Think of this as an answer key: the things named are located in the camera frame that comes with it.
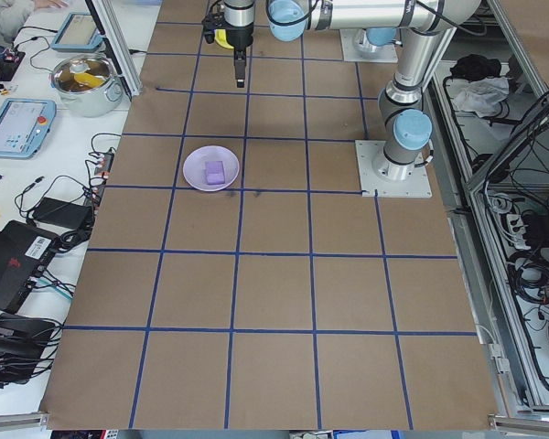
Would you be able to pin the purple foam block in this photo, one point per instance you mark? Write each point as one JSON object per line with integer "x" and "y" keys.
{"x": 214, "y": 173}

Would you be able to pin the grey sleeved person forearm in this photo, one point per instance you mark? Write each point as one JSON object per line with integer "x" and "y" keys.
{"x": 4, "y": 18}

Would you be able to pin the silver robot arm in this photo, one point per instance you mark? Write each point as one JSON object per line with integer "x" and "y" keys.
{"x": 412, "y": 68}

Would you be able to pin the bare person hand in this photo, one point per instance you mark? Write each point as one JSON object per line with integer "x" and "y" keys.
{"x": 50, "y": 3}

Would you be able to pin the yellow plate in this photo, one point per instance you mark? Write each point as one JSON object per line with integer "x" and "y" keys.
{"x": 220, "y": 40}

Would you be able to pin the purple plate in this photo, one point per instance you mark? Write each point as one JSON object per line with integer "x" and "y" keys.
{"x": 194, "y": 171}

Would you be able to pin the steel pot with lid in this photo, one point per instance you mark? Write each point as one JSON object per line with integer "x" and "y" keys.
{"x": 87, "y": 96}

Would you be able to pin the light blue teach pendant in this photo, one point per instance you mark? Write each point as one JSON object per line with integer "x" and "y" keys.
{"x": 78, "y": 32}
{"x": 16, "y": 128}

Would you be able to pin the hub strip with red plugs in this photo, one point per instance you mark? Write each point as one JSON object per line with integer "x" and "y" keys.
{"x": 101, "y": 178}

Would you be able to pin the black power brick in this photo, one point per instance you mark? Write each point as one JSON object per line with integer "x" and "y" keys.
{"x": 61, "y": 211}

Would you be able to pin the black cloth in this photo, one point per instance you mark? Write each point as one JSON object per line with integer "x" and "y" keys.
{"x": 476, "y": 66}

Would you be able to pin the black electronics board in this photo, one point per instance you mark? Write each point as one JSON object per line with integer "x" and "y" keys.
{"x": 4, "y": 66}

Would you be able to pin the white cloth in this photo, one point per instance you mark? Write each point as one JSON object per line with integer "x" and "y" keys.
{"x": 480, "y": 93}

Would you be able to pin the white power strip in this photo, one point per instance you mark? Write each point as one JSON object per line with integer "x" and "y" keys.
{"x": 512, "y": 224}

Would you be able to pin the black dock device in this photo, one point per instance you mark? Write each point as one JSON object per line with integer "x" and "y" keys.
{"x": 13, "y": 347}

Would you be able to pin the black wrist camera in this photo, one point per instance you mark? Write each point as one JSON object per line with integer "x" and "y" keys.
{"x": 210, "y": 23}

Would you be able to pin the white square base plate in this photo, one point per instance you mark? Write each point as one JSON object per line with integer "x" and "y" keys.
{"x": 347, "y": 52}
{"x": 370, "y": 183}

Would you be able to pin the aluminium frame post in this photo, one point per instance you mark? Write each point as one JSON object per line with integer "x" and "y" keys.
{"x": 116, "y": 50}

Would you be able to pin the V-shaped metal bar frame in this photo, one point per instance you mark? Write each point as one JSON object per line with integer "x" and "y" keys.
{"x": 471, "y": 283}

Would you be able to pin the aluminium rail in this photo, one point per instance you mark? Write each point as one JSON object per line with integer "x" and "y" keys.
{"x": 526, "y": 423}
{"x": 13, "y": 421}

